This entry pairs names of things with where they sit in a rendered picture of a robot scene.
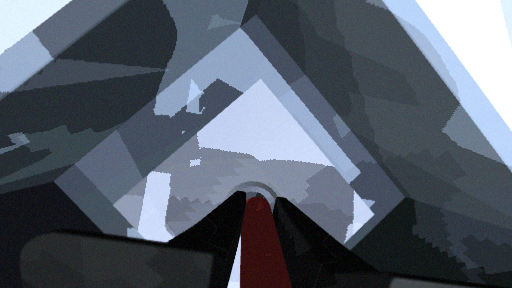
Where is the red peg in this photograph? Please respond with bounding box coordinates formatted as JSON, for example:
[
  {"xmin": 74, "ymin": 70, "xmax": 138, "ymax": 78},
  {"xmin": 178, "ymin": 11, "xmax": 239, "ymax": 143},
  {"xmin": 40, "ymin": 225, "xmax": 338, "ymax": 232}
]
[{"xmin": 239, "ymin": 197, "xmax": 292, "ymax": 288}]

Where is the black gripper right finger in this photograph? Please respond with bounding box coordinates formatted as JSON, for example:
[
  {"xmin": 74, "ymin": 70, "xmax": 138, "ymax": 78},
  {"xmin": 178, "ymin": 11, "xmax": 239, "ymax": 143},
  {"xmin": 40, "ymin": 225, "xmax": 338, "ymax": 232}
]
[{"xmin": 273, "ymin": 197, "xmax": 507, "ymax": 288}]

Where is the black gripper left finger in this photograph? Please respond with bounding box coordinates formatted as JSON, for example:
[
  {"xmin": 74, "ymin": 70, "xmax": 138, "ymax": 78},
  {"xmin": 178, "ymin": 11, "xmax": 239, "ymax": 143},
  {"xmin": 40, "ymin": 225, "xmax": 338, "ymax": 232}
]
[{"xmin": 19, "ymin": 191, "xmax": 246, "ymax": 288}]

